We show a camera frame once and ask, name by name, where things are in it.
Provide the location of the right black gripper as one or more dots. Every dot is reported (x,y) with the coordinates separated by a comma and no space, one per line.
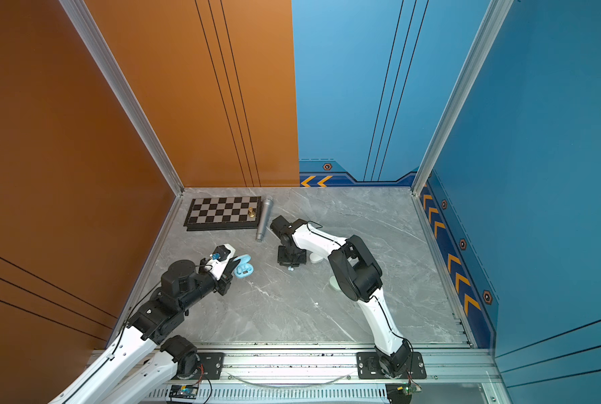
(281,260)

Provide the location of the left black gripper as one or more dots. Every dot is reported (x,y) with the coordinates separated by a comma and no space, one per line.
(225,279)

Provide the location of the blue earbud charging case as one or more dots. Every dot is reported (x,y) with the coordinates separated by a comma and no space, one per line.
(244,268)

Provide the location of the white earbud charging case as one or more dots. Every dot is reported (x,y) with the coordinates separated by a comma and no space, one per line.
(316,258)

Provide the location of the green earbud charging case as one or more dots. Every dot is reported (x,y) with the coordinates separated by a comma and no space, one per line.
(333,283)

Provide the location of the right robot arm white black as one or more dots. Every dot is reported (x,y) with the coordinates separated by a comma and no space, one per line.
(358,276)

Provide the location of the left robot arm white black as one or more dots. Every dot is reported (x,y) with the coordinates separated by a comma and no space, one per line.
(147,353)

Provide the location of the silver microphone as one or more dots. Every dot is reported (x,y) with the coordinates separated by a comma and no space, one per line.
(265,212)

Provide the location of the black white chessboard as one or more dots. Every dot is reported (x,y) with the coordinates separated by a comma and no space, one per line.
(222,213)

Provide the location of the left green circuit board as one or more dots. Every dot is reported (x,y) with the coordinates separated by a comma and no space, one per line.
(183,393)

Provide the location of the green circuit board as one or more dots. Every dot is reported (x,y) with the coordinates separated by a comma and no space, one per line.
(183,393)
(409,389)

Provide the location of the right green circuit board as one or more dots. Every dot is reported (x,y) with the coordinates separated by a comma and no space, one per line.
(409,389)

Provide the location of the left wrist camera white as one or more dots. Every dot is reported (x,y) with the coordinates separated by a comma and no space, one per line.
(219,259)

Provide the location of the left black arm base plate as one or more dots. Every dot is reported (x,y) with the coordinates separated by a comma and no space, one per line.
(193,366)

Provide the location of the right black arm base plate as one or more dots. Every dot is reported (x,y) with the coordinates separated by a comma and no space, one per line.
(369,368)

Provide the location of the aluminium front rail frame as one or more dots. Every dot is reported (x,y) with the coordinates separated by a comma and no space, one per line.
(327,372)

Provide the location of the left aluminium corner post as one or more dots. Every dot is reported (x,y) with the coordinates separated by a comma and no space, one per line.
(93,39)

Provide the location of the aluminium corner post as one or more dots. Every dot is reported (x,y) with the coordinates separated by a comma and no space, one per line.
(93,39)
(481,46)

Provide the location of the right aluminium corner post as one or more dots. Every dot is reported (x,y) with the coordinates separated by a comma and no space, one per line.
(481,46)

